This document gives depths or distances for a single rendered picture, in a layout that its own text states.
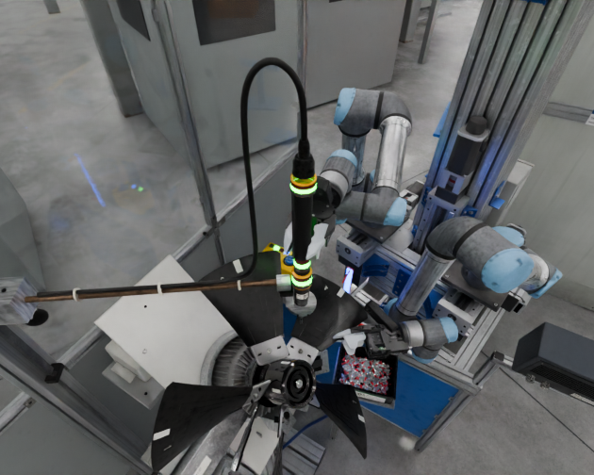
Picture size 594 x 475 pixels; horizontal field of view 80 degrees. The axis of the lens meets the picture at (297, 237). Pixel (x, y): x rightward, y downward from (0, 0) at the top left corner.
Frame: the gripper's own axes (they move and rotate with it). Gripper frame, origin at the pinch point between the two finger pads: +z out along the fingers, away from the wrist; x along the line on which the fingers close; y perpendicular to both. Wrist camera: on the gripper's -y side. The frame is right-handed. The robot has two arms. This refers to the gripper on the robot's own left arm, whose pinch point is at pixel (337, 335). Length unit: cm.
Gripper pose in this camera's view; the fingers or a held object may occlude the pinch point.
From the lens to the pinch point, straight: 110.1
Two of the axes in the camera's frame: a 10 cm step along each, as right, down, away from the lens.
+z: -9.9, 1.0, -0.8
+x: 0.0, 6.2, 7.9
